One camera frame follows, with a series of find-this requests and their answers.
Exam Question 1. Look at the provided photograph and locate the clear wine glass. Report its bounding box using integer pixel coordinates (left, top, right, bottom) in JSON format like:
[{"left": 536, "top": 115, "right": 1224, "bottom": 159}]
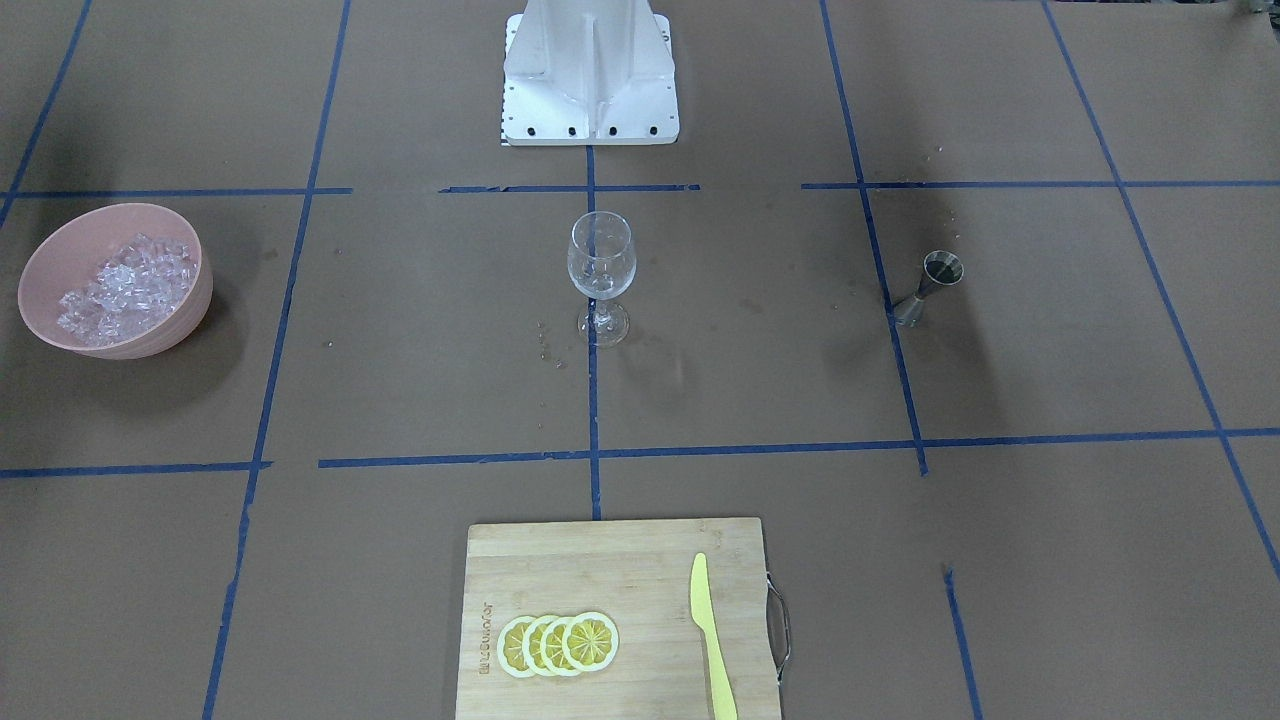
[{"left": 566, "top": 210, "right": 637, "bottom": 347}]

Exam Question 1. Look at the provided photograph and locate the bamboo cutting board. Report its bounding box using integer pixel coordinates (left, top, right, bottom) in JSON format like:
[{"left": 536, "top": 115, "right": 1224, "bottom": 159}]
[{"left": 454, "top": 518, "right": 782, "bottom": 719}]

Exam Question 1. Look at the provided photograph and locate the steel cocktail jigger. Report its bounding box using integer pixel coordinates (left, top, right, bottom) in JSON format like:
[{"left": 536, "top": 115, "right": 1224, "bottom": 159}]
[{"left": 893, "top": 250, "right": 964, "bottom": 327}]

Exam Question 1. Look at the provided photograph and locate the pink bowl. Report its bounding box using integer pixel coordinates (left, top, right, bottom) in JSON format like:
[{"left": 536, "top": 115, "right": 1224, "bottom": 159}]
[{"left": 17, "top": 202, "right": 214, "bottom": 360}]

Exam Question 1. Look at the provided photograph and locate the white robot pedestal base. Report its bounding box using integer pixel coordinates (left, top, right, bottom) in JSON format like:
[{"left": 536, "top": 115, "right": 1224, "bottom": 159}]
[{"left": 500, "top": 1, "right": 681, "bottom": 147}]

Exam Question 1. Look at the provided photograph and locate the pile of clear ice cubes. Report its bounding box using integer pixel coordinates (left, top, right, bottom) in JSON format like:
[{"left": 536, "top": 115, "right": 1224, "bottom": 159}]
[{"left": 56, "top": 233, "right": 200, "bottom": 347}]

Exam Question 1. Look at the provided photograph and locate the yellow plastic knife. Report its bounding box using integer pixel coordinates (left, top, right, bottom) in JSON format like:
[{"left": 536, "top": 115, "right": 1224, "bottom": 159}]
[{"left": 687, "top": 552, "right": 739, "bottom": 719}]

